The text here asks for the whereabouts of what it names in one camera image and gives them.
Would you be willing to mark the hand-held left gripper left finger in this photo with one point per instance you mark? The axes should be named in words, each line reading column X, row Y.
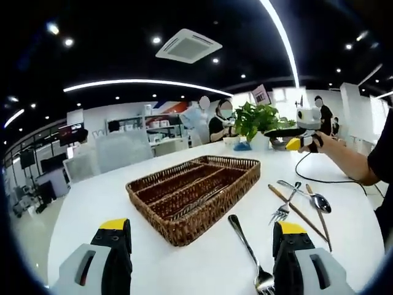
column 101, row 264

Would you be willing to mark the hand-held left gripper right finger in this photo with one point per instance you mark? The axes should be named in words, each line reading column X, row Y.
column 301, row 264

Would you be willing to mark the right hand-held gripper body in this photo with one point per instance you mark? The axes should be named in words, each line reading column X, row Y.
column 311, row 118

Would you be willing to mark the steel fork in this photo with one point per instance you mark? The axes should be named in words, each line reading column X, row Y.
column 281, row 212
column 245, row 242

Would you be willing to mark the steel spoon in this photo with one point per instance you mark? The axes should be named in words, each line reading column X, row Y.
column 320, row 203

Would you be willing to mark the wicker tray with storage slots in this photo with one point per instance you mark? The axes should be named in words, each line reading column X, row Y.
column 184, row 233

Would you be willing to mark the steel table knife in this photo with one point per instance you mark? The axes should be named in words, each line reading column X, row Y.
column 188, row 210
column 196, row 204

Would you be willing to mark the white storage shelf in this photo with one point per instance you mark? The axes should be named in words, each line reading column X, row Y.
column 162, row 126

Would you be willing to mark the person's right hand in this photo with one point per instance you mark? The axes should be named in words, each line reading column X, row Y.
column 327, row 143

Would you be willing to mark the grey curved object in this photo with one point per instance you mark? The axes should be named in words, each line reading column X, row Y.
column 277, row 145

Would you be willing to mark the white plant pot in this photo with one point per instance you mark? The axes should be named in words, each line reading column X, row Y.
column 260, row 143

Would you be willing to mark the green leafy plant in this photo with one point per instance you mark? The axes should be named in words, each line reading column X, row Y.
column 255, row 120

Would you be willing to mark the purple poster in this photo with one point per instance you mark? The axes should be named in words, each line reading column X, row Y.
column 261, row 95

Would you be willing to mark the blue cloth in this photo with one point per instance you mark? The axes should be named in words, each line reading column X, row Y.
column 242, row 147

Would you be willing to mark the small patterned white cup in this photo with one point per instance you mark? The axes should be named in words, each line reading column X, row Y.
column 230, row 141

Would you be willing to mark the grey office chair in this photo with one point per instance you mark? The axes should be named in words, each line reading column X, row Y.
column 80, row 167

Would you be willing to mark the black monitor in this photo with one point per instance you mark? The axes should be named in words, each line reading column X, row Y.
column 53, row 163

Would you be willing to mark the white mesh office chair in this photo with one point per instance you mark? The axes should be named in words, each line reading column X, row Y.
column 122, row 153

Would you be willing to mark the ceiling air conditioner unit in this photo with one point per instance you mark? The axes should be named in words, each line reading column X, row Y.
column 188, row 46

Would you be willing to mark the red wall screen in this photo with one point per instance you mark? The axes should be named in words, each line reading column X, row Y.
column 70, row 133

